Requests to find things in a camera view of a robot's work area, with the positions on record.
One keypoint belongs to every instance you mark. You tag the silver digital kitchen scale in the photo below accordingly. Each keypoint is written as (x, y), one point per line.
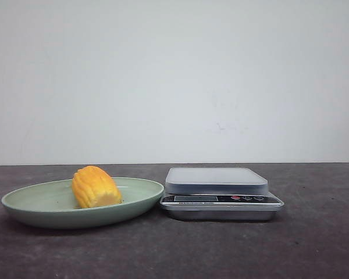
(218, 193)

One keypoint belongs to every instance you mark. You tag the yellow corn cob piece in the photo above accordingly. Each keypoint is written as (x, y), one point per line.
(93, 187)

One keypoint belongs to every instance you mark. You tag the pale green plate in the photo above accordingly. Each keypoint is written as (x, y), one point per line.
(53, 205)

